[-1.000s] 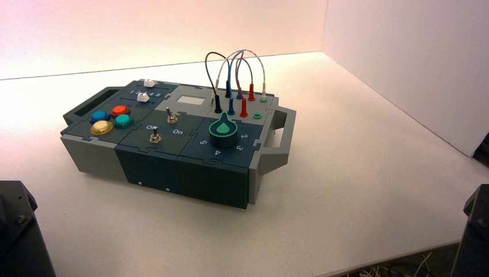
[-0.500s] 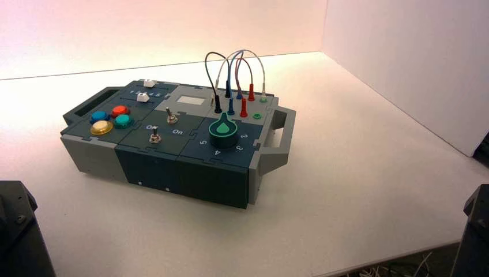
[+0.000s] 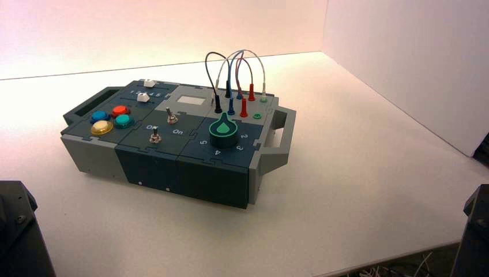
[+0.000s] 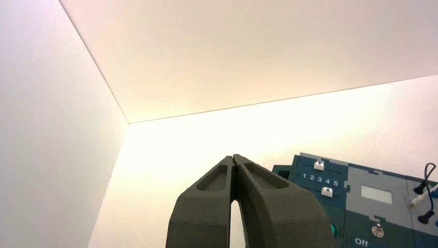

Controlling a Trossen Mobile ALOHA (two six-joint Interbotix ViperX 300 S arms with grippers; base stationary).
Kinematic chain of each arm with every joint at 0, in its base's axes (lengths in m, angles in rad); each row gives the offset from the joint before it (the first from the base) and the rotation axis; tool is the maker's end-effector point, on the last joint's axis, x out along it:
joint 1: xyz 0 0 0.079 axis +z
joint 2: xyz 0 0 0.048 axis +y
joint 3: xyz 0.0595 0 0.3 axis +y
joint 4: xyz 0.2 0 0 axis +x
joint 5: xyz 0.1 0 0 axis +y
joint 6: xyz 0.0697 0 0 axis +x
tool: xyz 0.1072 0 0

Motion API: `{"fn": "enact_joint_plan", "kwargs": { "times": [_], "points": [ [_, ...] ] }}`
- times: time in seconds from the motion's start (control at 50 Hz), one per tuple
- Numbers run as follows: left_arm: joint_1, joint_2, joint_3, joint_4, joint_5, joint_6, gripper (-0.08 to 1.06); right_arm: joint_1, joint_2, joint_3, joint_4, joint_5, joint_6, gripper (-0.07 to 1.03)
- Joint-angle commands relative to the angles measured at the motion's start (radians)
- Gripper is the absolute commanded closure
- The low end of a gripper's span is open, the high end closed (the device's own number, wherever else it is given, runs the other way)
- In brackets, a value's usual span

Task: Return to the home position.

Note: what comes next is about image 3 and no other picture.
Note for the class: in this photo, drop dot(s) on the metal toggle switch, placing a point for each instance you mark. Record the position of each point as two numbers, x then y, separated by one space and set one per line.
171 117
155 137

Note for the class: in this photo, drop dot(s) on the yellow round push button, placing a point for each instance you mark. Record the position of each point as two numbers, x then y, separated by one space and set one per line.
102 127

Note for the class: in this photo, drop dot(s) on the red round push button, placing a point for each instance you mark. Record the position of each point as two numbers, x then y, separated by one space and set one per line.
120 110

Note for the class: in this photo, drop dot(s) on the green banana socket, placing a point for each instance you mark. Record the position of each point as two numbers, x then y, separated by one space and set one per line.
257 115

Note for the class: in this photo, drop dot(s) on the small white display screen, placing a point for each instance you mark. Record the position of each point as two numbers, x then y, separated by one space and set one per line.
191 100

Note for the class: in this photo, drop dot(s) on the teal round push button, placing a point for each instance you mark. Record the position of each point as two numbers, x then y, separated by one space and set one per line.
123 121

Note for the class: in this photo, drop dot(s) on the dark green rotary knob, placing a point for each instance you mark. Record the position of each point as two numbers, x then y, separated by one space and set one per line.
224 134

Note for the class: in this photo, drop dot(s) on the white slider knob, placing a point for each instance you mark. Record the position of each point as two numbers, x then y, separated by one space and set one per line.
143 97
149 83

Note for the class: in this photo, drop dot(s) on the blue round push button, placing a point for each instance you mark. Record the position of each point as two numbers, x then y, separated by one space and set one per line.
100 116

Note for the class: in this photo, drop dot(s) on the grey and blue control box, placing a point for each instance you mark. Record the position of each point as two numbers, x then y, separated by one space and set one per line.
214 179

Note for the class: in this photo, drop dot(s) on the black equipment piece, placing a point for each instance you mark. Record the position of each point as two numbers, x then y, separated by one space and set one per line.
482 151

